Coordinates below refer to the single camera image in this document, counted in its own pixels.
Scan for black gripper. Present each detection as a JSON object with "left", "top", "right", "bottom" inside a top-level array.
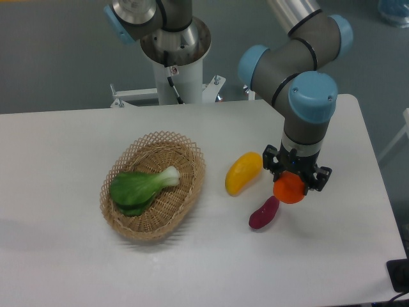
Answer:
[{"left": 262, "top": 140, "right": 332, "bottom": 196}]

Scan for orange tangerine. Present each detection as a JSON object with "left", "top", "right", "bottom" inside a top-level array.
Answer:
[{"left": 273, "top": 171, "right": 305, "bottom": 204}]

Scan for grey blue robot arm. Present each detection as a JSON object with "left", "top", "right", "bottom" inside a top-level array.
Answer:
[{"left": 104, "top": 1, "right": 353, "bottom": 191}]

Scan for yellow mango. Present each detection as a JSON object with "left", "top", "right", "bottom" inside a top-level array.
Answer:
[{"left": 225, "top": 152, "right": 263, "bottom": 196}]

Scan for purple sweet potato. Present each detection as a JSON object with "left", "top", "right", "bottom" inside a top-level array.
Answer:
[{"left": 249, "top": 196, "right": 280, "bottom": 230}]

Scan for woven wicker basket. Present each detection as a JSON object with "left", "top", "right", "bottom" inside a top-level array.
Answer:
[{"left": 100, "top": 131, "right": 205, "bottom": 241}]

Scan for black device at table edge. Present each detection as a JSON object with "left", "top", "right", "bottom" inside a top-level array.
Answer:
[{"left": 386, "top": 259, "right": 408, "bottom": 292}]

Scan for green bok choy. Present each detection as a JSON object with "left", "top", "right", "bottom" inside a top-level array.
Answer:
[{"left": 109, "top": 166, "right": 180, "bottom": 217}]

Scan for blue bag in background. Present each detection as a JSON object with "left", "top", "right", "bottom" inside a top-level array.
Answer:
[{"left": 378, "top": 0, "right": 408, "bottom": 28}]

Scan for white frame at right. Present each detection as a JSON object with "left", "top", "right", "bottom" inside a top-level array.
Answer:
[{"left": 377, "top": 108, "right": 408, "bottom": 167}]

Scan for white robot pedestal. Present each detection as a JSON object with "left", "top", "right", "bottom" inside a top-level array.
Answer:
[{"left": 111, "top": 17, "right": 226, "bottom": 107}]

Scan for black cable on pedestal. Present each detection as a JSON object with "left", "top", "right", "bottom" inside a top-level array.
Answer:
[{"left": 162, "top": 50, "right": 185, "bottom": 105}]

